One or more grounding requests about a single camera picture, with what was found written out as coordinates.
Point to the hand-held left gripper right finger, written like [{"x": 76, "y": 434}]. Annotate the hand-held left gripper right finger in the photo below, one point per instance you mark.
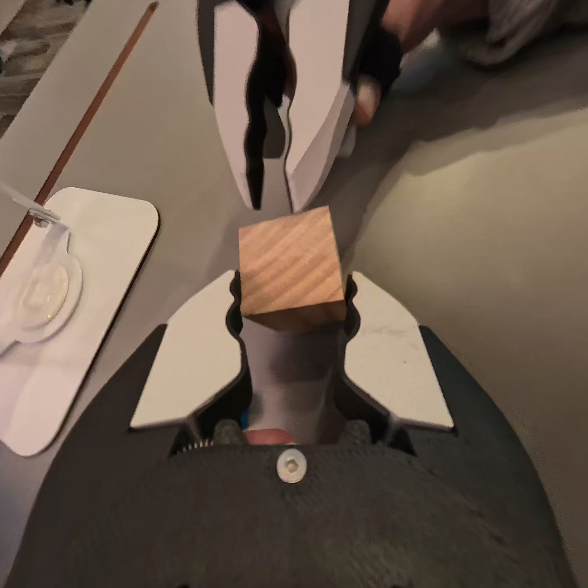
[{"x": 395, "y": 367}]

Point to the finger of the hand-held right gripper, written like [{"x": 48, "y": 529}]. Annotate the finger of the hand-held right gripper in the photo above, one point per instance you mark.
[
  {"x": 317, "y": 92},
  {"x": 229, "y": 92}
]

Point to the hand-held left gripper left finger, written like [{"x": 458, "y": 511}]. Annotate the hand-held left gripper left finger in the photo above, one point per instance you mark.
[{"x": 183, "y": 367}]

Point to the wooden cube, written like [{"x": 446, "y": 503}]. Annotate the wooden cube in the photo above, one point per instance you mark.
[{"x": 289, "y": 262}]

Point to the person's right hand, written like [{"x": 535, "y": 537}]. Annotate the person's right hand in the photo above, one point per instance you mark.
[{"x": 427, "y": 18}]

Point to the white desk stand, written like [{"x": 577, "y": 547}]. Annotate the white desk stand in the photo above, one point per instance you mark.
[{"x": 115, "y": 239}]

